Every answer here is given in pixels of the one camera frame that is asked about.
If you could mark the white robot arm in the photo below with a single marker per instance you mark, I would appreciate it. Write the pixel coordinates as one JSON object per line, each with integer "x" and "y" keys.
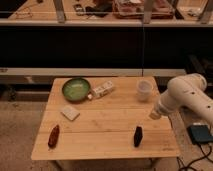
{"x": 187, "y": 90}

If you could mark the small white carton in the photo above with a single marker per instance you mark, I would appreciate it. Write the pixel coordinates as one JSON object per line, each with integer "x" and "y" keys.
{"x": 101, "y": 90}

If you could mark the green bowl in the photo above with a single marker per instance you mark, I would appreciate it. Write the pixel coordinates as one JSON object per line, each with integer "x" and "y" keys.
{"x": 76, "y": 89}

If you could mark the translucent plastic cup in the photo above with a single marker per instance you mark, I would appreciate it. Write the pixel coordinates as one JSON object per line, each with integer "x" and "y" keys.
{"x": 144, "y": 89}

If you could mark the wooden table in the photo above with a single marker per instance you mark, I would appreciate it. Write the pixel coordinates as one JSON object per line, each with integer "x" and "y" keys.
{"x": 105, "y": 127}

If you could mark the white flat sponge block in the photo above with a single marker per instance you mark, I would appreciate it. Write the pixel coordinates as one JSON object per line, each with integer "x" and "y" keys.
{"x": 70, "y": 112}

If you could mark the brown oblong object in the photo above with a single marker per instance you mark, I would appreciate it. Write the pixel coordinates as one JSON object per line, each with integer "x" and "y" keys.
{"x": 53, "y": 138}

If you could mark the tray of items on shelf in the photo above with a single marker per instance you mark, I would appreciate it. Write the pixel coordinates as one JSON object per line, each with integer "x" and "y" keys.
{"x": 161, "y": 9}

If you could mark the black device on shelf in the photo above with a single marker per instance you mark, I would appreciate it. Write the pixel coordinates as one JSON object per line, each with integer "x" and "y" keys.
{"x": 79, "y": 9}

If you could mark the black box on floor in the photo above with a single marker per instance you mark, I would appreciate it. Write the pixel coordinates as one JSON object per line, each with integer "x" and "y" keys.
{"x": 199, "y": 134}

